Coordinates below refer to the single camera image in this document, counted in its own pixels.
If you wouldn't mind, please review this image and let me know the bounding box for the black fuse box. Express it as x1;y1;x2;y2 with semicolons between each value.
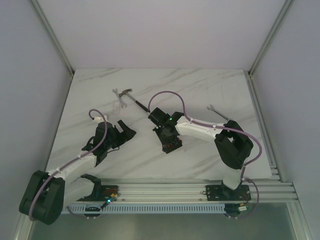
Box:
162;137;183;154

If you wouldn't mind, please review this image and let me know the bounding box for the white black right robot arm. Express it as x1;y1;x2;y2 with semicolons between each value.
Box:
148;107;253;201

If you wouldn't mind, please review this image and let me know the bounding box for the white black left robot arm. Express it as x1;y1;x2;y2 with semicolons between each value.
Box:
18;120;136;225

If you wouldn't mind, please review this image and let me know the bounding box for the silver wrench left side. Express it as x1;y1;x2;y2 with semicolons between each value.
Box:
112;88;127;108

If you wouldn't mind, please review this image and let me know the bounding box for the silver wrench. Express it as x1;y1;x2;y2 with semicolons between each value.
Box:
207;104;230;121
112;88;127;108

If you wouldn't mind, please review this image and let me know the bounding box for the silver wrench right side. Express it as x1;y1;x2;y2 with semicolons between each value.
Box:
207;104;230;121

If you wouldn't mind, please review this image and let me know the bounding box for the black handle claw hammer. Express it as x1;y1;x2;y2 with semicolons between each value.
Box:
119;88;150;113

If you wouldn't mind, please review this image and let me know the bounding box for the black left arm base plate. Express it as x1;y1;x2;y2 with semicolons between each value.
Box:
78;185;119;202

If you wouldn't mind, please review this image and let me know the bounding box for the white slotted cable duct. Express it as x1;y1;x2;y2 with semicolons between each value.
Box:
62;203;226;215

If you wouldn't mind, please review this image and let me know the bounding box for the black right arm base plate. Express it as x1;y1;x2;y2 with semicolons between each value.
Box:
205;183;252;202

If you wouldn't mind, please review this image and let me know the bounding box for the aluminium mounting rail frame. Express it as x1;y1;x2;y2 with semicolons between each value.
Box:
24;69;300;203

